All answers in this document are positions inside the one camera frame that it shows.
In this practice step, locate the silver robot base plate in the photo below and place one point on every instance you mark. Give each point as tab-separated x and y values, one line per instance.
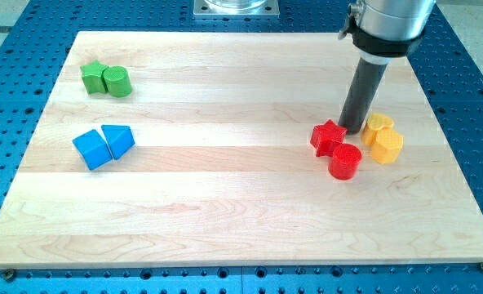
203	9

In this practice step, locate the green cylinder block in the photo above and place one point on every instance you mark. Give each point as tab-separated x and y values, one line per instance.
117	81

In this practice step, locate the yellow hexagon block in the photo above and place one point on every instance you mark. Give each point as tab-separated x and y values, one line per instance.
387	146

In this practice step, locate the blue cube block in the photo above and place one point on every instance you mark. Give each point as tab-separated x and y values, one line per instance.
93	149

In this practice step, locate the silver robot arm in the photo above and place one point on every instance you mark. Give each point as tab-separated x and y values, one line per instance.
385	29

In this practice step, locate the blue triangle block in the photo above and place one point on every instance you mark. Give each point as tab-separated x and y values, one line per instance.
119	138

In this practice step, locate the green star block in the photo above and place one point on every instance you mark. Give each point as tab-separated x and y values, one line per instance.
92	77

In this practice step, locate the blue perforated table plate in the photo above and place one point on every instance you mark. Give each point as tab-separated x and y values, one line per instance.
36	37

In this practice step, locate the yellow heart block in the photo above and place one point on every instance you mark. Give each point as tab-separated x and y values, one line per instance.
375	123

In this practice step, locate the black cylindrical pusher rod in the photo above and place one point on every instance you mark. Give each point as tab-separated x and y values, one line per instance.
365	83

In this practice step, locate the red cylinder block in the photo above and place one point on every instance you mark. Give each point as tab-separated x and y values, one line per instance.
345	161

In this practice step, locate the red star block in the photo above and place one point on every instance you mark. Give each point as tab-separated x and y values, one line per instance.
326	137

